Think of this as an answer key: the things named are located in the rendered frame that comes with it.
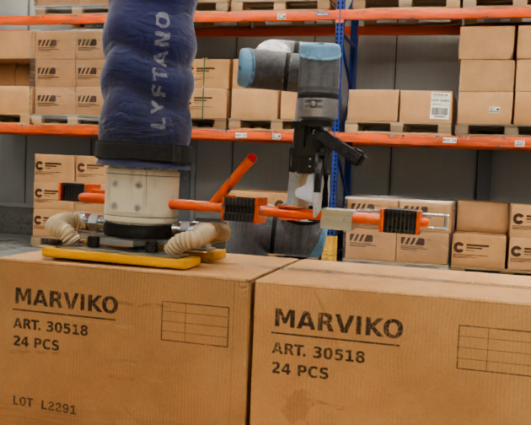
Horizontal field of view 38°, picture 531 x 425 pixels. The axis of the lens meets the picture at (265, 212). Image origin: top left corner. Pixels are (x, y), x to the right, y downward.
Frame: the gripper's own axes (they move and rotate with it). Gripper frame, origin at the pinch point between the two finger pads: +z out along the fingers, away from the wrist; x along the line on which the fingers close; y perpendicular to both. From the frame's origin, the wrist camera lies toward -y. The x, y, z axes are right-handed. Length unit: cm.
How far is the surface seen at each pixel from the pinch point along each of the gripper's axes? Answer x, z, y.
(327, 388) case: 19.2, 33.4, -6.7
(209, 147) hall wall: -845, -32, 345
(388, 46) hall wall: -847, -172, 100
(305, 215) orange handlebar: 3.6, 0.7, 2.9
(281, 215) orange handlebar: 3.6, 1.0, 8.2
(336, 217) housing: 3.5, 0.9, -3.9
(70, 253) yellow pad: 17, 11, 52
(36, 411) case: 19, 47, 59
